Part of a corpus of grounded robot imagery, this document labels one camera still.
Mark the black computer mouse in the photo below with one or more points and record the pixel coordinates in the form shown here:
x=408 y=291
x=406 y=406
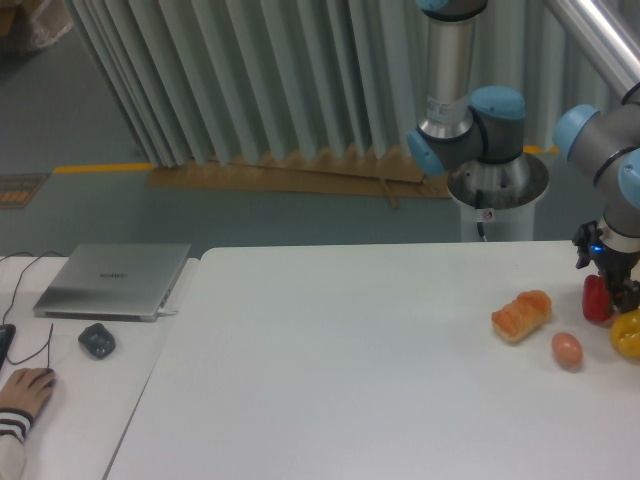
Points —
x=47 y=380

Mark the black earbud case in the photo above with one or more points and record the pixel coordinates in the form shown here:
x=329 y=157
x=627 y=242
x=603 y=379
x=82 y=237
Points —
x=97 y=340

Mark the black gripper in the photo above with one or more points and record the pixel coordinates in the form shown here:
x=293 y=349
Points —
x=614 y=256

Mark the striped sleeve forearm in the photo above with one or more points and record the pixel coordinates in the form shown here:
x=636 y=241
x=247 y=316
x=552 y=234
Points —
x=15 y=426

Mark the orange braided bread loaf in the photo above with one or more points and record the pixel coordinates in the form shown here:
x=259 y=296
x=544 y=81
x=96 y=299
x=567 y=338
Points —
x=522 y=316

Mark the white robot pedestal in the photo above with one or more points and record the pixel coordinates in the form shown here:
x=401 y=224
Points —
x=497 y=201

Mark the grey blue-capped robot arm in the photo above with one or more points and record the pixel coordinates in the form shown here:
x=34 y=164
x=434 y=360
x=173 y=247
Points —
x=476 y=138

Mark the black keyboard edge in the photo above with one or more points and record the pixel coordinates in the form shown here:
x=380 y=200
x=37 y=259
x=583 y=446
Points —
x=7 y=334

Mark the red bell pepper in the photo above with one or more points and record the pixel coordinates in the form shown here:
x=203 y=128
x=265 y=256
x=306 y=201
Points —
x=596 y=300

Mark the pale green folding curtain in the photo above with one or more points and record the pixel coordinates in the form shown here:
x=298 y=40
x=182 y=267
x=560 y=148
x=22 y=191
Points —
x=198 y=80

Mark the brown cardboard sheet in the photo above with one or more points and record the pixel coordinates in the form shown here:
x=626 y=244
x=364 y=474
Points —
x=393 y=176

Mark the yellow bell pepper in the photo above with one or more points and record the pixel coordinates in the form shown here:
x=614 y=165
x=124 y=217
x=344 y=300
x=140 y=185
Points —
x=624 y=334

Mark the silver closed laptop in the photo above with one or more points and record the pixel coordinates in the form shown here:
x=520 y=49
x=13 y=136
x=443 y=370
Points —
x=114 y=281

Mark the brown egg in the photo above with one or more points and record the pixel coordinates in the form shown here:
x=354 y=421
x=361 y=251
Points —
x=567 y=351

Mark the person's hand on mouse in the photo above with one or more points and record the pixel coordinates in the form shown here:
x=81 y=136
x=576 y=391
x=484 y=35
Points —
x=22 y=391

